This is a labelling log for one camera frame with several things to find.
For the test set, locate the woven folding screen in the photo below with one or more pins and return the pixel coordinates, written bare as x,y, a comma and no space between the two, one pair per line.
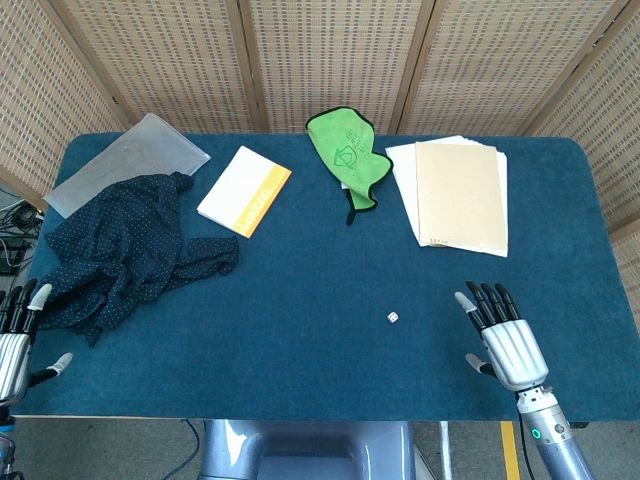
320,60

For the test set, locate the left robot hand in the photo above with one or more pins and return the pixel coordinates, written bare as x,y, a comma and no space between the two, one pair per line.
12,345

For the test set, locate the white paper sheets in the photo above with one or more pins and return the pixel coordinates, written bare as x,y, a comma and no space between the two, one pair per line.
405,175

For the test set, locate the small white die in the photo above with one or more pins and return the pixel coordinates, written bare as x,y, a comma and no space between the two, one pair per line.
393,317

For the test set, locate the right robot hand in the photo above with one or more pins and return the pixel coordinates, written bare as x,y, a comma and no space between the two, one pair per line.
512,350

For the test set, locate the green microfibre cloth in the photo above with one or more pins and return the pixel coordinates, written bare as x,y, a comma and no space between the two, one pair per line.
350,155

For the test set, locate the white and orange booklet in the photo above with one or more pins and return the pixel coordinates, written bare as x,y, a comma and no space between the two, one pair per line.
245,190

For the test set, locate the blue-grey robot torso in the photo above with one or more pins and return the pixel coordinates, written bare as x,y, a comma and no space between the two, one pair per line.
310,450

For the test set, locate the grey plastic document pouch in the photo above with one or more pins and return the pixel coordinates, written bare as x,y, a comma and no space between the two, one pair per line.
135,155

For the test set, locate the beige paper folder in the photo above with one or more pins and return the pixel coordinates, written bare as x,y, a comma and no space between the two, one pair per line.
460,195

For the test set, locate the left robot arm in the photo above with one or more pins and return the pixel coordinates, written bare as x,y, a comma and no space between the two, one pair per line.
4,440

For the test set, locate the dark blue dotted cloth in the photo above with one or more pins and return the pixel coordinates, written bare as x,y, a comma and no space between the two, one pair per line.
125,250

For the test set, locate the white table leg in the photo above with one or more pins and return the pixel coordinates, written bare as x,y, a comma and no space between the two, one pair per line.
445,450

